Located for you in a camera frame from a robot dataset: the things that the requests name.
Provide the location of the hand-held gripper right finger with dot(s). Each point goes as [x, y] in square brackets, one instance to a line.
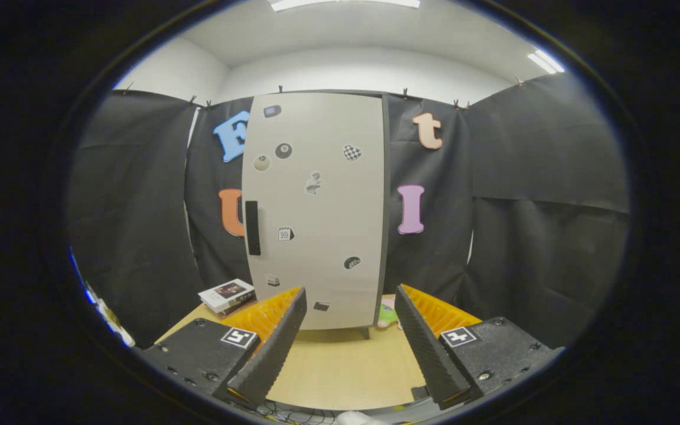
[428, 354]

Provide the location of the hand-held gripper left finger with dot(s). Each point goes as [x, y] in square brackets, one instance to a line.
[275, 348]

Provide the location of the grey shoe cabinet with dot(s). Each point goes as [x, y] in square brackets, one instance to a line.
[385, 206]

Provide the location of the brown book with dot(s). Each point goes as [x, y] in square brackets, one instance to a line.
[239, 308]

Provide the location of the pink and green plush toy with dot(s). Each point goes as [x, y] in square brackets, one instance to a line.
[387, 319]

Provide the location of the white book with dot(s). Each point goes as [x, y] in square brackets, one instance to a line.
[222, 293]

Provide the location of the black backdrop cloth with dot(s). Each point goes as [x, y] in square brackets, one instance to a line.
[523, 177]

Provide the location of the small ceiling light panel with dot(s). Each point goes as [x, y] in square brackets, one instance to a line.
[545, 61]

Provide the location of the long ceiling light panel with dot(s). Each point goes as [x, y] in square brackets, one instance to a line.
[340, 3]

